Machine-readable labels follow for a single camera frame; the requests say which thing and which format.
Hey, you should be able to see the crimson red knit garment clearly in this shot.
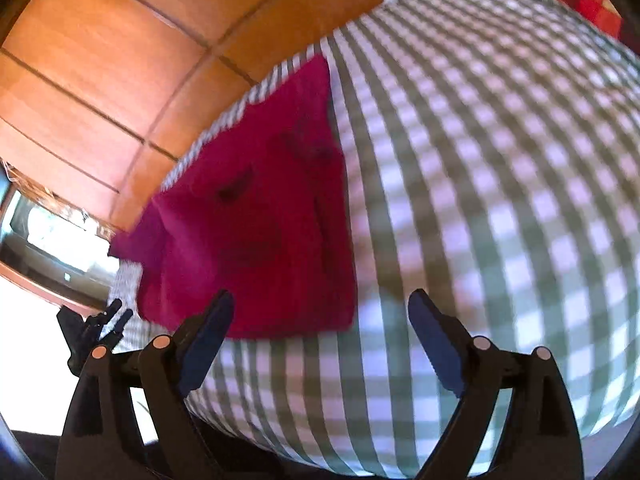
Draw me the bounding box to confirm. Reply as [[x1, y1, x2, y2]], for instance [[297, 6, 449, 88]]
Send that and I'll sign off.
[[110, 55, 357, 339]]

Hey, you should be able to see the orange wooden wardrobe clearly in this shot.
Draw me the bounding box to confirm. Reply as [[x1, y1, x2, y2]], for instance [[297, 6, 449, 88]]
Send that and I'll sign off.
[[0, 0, 582, 236]]

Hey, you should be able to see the green white checkered bedsheet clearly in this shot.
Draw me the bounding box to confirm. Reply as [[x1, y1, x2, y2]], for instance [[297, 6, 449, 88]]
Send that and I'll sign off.
[[102, 0, 640, 478]]

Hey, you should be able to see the bright window with frame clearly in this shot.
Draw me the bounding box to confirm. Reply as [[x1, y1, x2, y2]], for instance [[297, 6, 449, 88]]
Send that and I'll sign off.
[[1, 162, 119, 310]]

